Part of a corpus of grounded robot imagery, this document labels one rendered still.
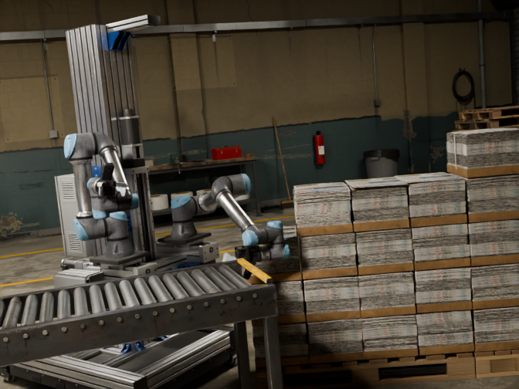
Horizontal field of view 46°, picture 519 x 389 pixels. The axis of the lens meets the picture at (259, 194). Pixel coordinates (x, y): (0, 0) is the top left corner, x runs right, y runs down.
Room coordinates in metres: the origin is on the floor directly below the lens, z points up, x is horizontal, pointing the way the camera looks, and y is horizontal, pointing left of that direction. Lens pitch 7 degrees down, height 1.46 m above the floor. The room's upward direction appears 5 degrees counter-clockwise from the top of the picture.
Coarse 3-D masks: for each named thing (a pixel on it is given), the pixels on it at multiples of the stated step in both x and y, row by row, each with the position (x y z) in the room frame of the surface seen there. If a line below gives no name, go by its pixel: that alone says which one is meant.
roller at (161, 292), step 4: (152, 276) 2.71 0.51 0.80; (156, 276) 2.71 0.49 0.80; (148, 280) 2.72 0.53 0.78; (152, 280) 2.66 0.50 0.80; (156, 280) 2.63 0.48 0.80; (160, 280) 2.65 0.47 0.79; (152, 284) 2.61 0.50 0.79; (156, 284) 2.57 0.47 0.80; (160, 284) 2.56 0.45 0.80; (152, 288) 2.59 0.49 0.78; (156, 288) 2.53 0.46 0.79; (160, 288) 2.50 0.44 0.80; (164, 288) 2.50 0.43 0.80; (156, 292) 2.49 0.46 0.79; (160, 292) 2.45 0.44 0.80; (164, 292) 2.43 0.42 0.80; (160, 296) 2.40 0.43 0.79; (164, 296) 2.37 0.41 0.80; (168, 296) 2.36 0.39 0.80; (160, 300) 2.38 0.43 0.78; (164, 300) 2.33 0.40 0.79
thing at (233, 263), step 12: (216, 264) 2.84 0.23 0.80; (228, 264) 2.84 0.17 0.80; (132, 276) 2.74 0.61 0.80; (144, 276) 2.72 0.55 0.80; (60, 288) 2.65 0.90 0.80; (72, 288) 2.63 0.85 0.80; (84, 288) 2.65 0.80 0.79; (132, 288) 2.71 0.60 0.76; (24, 300) 2.57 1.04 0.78; (72, 300) 2.63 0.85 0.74; (120, 300) 2.69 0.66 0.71; (156, 300) 2.74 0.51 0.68; (72, 312) 2.63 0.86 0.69; (0, 324) 2.54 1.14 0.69
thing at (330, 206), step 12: (300, 192) 3.15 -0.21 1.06; (312, 192) 3.14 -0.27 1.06; (324, 192) 3.14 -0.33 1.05; (336, 192) 3.14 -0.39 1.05; (348, 192) 3.13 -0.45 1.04; (300, 204) 3.15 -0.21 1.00; (312, 204) 3.15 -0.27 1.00; (324, 204) 3.15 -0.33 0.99; (336, 204) 3.14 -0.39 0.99; (348, 204) 3.14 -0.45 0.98; (300, 216) 3.15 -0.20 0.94; (312, 216) 3.15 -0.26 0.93; (324, 216) 3.15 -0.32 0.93; (336, 216) 3.14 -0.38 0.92; (348, 216) 3.14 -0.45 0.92
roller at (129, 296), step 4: (124, 280) 2.68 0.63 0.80; (120, 284) 2.65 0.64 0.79; (124, 284) 2.62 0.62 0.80; (128, 284) 2.62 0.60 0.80; (120, 288) 2.61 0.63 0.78; (124, 288) 2.56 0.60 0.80; (128, 288) 2.54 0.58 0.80; (124, 292) 2.51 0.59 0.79; (128, 292) 2.48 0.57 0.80; (132, 292) 2.49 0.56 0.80; (124, 296) 2.46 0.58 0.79; (128, 296) 2.41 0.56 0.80; (132, 296) 2.40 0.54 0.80; (124, 300) 2.43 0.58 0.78; (128, 300) 2.37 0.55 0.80; (132, 300) 2.35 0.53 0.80; (136, 300) 2.36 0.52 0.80; (128, 304) 2.33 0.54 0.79; (132, 304) 2.30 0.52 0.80; (136, 304) 2.29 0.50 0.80
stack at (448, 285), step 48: (288, 240) 3.15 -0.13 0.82; (336, 240) 3.15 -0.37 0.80; (384, 240) 3.14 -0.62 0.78; (432, 240) 3.13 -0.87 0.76; (288, 288) 3.15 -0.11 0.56; (336, 288) 3.14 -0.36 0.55; (384, 288) 3.13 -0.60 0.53; (432, 288) 3.13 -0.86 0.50; (288, 336) 3.16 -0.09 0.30; (336, 336) 3.15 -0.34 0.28; (384, 336) 3.13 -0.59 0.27; (432, 336) 3.12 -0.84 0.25; (336, 384) 3.14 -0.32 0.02
